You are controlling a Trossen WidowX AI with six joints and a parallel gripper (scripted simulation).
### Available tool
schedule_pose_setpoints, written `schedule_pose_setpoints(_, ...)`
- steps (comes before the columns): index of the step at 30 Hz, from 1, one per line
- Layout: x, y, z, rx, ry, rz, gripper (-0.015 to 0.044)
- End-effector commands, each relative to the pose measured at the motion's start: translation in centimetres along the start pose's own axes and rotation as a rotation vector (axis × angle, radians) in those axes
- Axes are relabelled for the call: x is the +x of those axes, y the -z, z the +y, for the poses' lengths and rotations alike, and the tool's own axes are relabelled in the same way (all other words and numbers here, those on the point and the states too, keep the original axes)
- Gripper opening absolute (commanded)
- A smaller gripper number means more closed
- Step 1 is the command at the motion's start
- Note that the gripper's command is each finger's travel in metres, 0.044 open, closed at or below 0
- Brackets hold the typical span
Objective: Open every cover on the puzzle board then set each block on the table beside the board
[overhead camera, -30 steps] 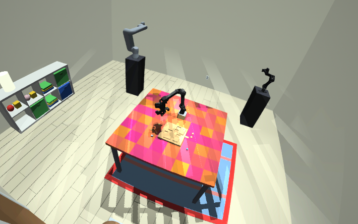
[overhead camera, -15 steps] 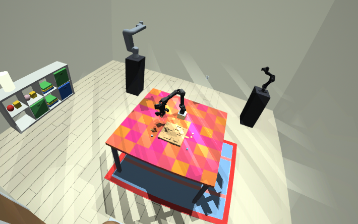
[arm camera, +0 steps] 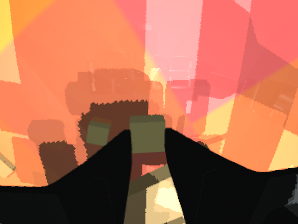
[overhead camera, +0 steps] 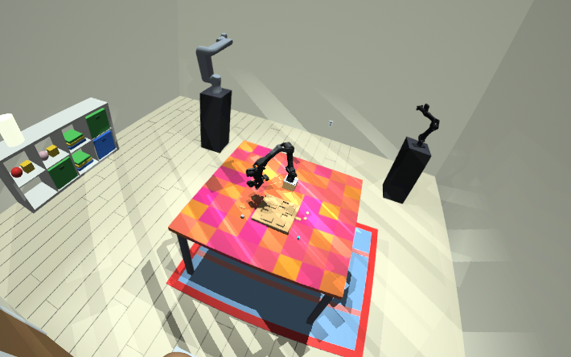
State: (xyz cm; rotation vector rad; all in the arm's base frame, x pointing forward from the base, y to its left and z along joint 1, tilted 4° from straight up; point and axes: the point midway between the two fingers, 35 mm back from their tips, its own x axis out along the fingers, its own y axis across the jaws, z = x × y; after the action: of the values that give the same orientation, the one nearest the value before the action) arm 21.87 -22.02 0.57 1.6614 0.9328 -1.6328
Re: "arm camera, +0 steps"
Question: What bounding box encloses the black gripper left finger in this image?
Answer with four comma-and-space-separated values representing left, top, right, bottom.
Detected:
0, 129, 132, 224

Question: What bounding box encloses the pale yellow square block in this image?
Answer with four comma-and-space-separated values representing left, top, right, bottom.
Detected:
129, 115, 166, 153
86, 121, 110, 147

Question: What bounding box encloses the tan rectangular block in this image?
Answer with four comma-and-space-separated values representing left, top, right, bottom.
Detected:
0, 153, 16, 179

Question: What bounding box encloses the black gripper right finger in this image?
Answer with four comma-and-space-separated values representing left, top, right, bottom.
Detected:
165, 128, 298, 224

